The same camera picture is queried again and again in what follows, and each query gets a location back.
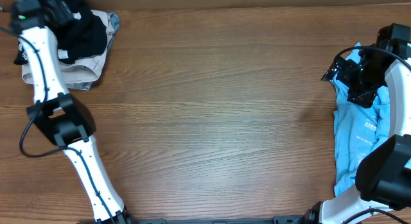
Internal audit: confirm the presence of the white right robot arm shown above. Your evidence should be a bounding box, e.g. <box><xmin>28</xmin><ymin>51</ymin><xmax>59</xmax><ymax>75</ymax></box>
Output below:
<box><xmin>295</xmin><ymin>31</ymin><xmax>410</xmax><ymax>223</ymax></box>

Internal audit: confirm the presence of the black t-shirt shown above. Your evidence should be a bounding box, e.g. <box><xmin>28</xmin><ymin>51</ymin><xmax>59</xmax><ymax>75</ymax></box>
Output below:
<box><xmin>10</xmin><ymin>0</ymin><xmax>108</xmax><ymax>64</ymax></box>

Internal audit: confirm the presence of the light blue t-shirt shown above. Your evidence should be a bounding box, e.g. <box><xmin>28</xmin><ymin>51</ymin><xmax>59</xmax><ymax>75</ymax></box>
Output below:
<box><xmin>331</xmin><ymin>60</ymin><xmax>410</xmax><ymax>196</ymax></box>

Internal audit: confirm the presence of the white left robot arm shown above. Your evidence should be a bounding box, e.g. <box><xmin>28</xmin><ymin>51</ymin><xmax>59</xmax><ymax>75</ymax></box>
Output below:
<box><xmin>8</xmin><ymin>0</ymin><xmax>136</xmax><ymax>223</ymax></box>

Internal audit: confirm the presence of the folded beige garment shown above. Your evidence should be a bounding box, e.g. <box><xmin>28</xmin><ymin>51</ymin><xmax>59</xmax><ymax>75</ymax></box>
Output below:
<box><xmin>21</xmin><ymin>8</ymin><xmax>114</xmax><ymax>88</ymax></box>

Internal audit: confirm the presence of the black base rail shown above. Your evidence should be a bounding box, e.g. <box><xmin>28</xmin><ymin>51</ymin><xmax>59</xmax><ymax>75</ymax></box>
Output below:
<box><xmin>76</xmin><ymin>214</ymin><xmax>309</xmax><ymax>224</ymax></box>

